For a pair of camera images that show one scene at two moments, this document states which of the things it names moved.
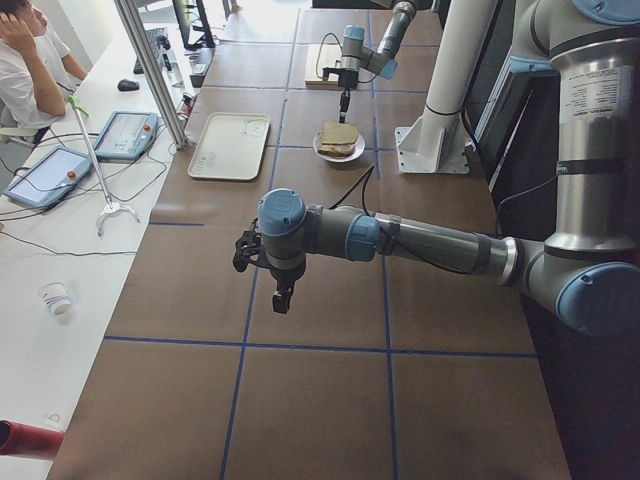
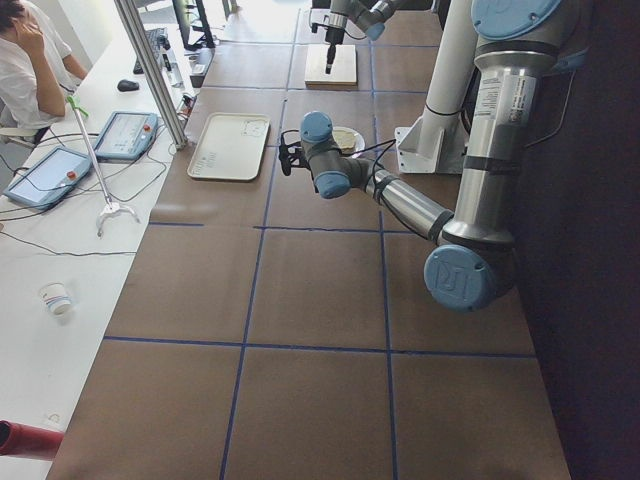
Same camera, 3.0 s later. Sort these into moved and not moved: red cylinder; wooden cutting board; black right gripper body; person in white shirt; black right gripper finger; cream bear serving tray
Moved: black right gripper finger; black right gripper body
Not moved: wooden cutting board; red cylinder; cream bear serving tray; person in white shirt
